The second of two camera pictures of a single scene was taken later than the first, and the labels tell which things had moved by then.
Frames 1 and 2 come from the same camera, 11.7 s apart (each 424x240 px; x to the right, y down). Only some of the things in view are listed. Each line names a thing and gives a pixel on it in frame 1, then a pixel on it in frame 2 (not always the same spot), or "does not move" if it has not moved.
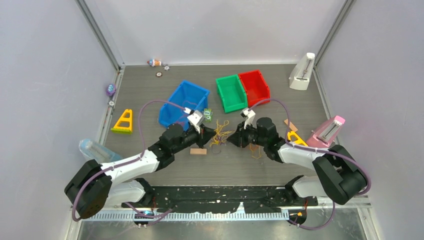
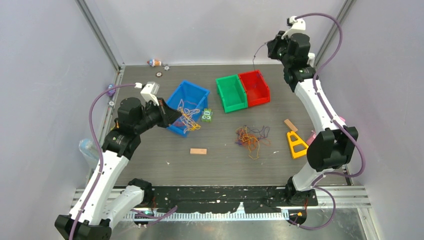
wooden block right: x=291 y=125 does not move
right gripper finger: x=237 y=138 → x=273 y=48
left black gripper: x=204 y=135 → x=168 y=115
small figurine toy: x=153 y=62 does not move
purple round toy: x=111 y=89 does not move
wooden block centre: x=198 y=151 does not move
